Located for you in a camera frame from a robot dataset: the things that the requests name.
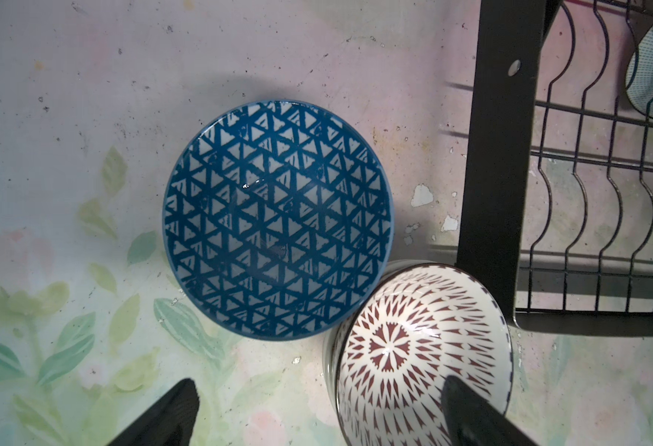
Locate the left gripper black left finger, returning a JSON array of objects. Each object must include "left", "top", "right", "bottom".
[{"left": 109, "top": 378, "right": 200, "bottom": 446}]

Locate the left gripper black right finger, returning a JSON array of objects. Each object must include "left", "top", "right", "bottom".
[{"left": 441, "top": 375, "right": 536, "bottom": 446}]

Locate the red starburst patterned bowl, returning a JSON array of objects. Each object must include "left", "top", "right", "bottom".
[{"left": 324, "top": 259, "right": 513, "bottom": 445}]

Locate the blue triangle patterned bowl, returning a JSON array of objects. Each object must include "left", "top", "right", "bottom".
[{"left": 162, "top": 100, "right": 394, "bottom": 341}]

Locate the black wire dish rack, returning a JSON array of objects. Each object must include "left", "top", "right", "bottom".
[{"left": 456, "top": 1, "right": 653, "bottom": 337}]

